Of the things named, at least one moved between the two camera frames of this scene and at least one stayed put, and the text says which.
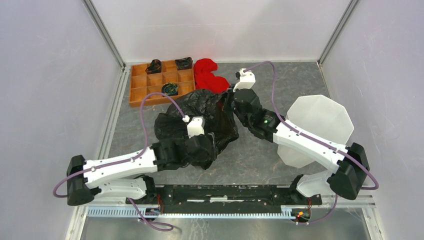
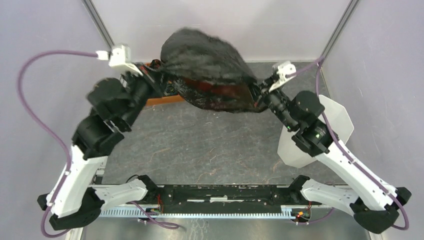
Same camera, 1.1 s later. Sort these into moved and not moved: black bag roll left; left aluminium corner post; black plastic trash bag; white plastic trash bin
Moved: black plastic trash bag
Not moved: left aluminium corner post; white plastic trash bin; black bag roll left
